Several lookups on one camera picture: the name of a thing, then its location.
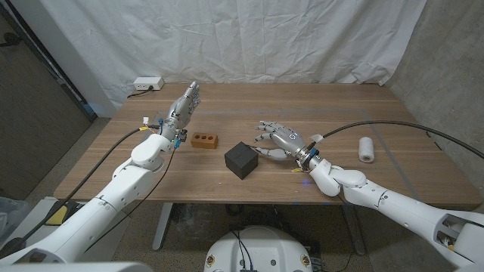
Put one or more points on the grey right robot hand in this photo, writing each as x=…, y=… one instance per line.
x=289, y=140

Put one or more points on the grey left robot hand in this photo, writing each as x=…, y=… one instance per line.
x=180, y=110

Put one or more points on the dark pen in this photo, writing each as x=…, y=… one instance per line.
x=252, y=146

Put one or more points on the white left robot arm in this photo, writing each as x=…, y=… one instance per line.
x=113, y=189

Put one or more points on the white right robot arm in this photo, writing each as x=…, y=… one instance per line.
x=397, y=208

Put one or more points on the wooden block with three holes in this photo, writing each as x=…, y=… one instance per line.
x=204, y=140

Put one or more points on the black box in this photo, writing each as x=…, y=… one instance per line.
x=241, y=160

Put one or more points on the white power strip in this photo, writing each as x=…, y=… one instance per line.
x=148, y=83

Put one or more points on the long grey tape strip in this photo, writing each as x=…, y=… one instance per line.
x=234, y=112

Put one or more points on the short grey tape strip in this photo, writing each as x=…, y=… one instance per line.
x=382, y=141

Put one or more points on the white backdrop cloth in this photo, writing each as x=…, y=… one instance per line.
x=246, y=38

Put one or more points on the grey table leg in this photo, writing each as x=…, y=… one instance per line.
x=162, y=226
x=355, y=230

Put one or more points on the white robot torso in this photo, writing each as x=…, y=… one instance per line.
x=261, y=249

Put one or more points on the dark perforated partition panel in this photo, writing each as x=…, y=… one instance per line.
x=30, y=113

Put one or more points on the yellow black foot pedal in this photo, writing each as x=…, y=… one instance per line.
x=56, y=215

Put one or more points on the clear plastic bag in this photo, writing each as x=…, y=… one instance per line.
x=11, y=219

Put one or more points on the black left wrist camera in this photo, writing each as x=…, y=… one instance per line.
x=183, y=135

